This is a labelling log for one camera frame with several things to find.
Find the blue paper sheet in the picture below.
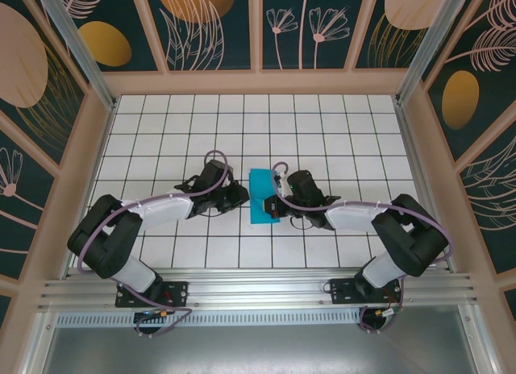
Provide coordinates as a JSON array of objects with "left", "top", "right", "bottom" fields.
[{"left": 248, "top": 168, "right": 283, "bottom": 225}]

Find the grey metal sheet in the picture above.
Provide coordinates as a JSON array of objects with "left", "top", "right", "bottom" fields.
[{"left": 40, "top": 325, "right": 481, "bottom": 374}]

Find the small black circuit board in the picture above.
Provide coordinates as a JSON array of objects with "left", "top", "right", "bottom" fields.
[{"left": 134, "top": 309, "right": 173, "bottom": 322}]

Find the small green circuit board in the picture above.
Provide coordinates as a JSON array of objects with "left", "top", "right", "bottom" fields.
[{"left": 372, "top": 306, "right": 404, "bottom": 321}]

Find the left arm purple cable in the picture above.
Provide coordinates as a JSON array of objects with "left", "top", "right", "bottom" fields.
[{"left": 77, "top": 148, "right": 194, "bottom": 339}]

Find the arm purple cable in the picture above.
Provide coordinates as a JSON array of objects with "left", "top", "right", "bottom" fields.
[
  {"left": 268, "top": 160, "right": 453, "bottom": 335},
  {"left": 77, "top": 148, "right": 194, "bottom": 339}
]

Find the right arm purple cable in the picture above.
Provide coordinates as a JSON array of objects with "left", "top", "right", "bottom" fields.
[{"left": 268, "top": 160, "right": 453, "bottom": 335}]

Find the aluminium mounting rail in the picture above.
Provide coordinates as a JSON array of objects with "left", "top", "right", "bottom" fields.
[{"left": 38, "top": 268, "right": 483, "bottom": 310}]

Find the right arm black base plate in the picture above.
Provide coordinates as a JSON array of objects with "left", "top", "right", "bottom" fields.
[{"left": 329, "top": 277, "right": 403, "bottom": 306}]

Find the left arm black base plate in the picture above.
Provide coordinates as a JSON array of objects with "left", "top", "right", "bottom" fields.
[{"left": 115, "top": 280, "right": 189, "bottom": 309}]

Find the grey slotted cable duct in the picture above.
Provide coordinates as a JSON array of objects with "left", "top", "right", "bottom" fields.
[{"left": 56, "top": 312, "right": 364, "bottom": 326}]

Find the aluminium side rail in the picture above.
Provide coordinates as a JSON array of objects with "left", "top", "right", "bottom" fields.
[{"left": 393, "top": 102, "right": 455, "bottom": 272}]

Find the aluminium frame post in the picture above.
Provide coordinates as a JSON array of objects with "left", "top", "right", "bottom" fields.
[
  {"left": 31, "top": 0, "right": 119, "bottom": 111},
  {"left": 393, "top": 0, "right": 472, "bottom": 107}
]

